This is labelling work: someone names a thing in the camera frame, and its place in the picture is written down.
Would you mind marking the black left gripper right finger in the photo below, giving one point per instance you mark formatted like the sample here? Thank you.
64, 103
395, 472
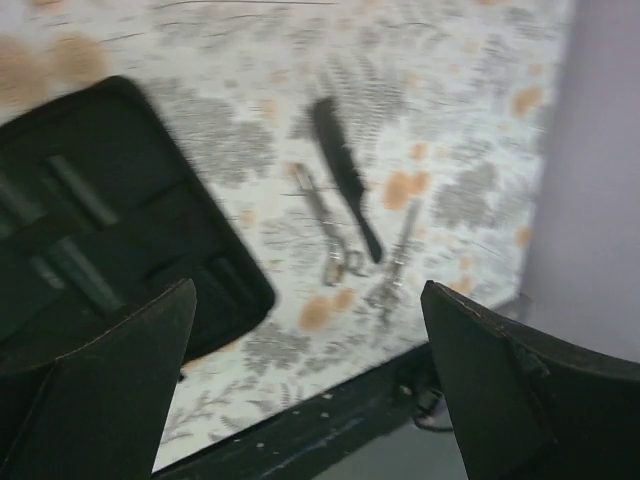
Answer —
525, 404

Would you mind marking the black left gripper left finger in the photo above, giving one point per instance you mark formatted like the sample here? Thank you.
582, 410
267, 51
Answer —
90, 402

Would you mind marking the silver straight hair scissors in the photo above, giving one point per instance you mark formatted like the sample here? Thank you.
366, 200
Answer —
385, 296

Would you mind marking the black zip tool case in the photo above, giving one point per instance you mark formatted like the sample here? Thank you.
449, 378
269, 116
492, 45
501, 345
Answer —
100, 210

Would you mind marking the silver thinning scissors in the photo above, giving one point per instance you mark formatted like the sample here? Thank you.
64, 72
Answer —
341, 258

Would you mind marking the black hair comb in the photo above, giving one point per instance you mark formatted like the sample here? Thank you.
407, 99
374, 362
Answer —
330, 136

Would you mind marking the black table edge rail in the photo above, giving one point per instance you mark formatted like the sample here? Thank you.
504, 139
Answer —
285, 403

